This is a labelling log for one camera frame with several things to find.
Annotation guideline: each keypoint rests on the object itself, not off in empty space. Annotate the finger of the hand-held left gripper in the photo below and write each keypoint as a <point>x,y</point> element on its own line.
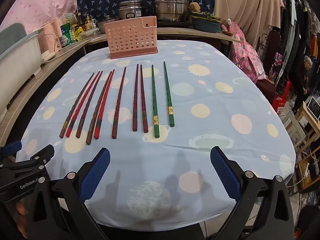
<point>11,147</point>
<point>37,158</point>

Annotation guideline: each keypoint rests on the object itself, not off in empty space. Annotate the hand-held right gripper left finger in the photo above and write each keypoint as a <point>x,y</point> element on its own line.
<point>96,173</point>

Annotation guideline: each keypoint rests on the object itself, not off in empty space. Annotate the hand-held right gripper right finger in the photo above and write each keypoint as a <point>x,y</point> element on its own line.
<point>225,173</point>

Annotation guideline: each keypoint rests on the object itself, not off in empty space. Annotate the brown chopstick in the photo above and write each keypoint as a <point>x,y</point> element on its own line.
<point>64,130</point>
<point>80,130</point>
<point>90,135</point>

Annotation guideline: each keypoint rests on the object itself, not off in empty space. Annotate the dark red chopstick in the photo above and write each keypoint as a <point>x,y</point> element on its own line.
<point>134,122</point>
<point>115,130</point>

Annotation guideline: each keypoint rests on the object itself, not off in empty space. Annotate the brown chopsticks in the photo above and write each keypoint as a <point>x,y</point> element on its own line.
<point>145,122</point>

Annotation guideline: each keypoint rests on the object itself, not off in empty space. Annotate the green chopstick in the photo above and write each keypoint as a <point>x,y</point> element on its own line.
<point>156,130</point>
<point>170,117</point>

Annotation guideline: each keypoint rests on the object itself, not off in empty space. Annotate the pink perforated utensil holder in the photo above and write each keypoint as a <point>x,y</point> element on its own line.
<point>130,37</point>

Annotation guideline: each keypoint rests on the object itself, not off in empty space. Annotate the person's left hand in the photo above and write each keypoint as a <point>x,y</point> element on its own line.
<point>21,208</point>

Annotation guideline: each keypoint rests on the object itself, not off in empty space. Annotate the blue dotted tablecloth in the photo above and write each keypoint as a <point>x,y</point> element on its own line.
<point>200,130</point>

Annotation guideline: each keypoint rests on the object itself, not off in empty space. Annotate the white bin with blue lid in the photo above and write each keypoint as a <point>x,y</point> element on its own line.
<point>17,60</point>

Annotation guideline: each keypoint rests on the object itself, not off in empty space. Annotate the light wooden table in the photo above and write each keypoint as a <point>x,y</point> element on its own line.
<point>303,112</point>

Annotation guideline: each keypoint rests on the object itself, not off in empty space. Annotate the white framed panel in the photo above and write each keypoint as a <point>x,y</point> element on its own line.
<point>314,107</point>

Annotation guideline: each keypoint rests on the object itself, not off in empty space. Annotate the pink electric kettle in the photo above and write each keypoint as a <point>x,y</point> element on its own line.
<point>54,33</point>

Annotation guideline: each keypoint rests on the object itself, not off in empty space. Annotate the pink floral cloth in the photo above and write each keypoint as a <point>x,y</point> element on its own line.
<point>242,52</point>

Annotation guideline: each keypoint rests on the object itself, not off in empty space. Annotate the green can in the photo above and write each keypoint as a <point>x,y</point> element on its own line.
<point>65,33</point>

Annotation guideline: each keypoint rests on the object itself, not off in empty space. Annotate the yellow packet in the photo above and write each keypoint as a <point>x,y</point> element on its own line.
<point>78,33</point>

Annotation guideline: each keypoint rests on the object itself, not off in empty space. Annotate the clear food container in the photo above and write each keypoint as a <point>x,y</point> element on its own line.
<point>90,32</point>

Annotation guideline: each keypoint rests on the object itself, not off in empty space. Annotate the white carton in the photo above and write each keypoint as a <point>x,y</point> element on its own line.
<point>70,18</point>

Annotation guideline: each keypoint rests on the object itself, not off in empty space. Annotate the dark metal chair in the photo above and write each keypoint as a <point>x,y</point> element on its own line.
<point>273,40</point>

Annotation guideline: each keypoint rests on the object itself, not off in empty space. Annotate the dark sauce bottle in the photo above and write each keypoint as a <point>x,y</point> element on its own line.
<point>79,21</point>

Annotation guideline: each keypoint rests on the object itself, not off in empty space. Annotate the yellow pump soap bottle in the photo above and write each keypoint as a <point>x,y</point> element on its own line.
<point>88,22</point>

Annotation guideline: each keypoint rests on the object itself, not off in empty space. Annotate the pink printed sheet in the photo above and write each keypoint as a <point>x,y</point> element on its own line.
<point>37,2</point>

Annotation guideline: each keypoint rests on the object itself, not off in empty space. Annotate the small pot with glass lid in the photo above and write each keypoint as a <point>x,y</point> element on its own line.
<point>103,26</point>

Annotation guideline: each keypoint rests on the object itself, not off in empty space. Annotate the blue bowl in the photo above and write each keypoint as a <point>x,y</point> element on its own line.
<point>205,26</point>

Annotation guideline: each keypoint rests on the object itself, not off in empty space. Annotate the yellow bowl with greens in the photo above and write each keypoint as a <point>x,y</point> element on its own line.
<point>205,16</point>

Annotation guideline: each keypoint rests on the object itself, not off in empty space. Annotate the hanging clothes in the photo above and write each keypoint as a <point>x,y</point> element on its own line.
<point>292,30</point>

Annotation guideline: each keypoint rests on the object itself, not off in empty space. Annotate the steel rice cooker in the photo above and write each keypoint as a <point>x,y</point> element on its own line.
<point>130,11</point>

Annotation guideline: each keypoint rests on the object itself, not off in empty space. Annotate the navy leaf print cloth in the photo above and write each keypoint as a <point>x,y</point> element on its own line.
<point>100,2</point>

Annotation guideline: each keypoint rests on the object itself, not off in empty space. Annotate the ginger root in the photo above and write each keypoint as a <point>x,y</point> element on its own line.
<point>195,6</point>

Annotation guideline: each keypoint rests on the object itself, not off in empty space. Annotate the beige curtain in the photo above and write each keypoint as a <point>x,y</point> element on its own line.
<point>250,5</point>

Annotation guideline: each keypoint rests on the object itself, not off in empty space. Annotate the stainless steel steamer pot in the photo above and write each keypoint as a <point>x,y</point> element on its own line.
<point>171,5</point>

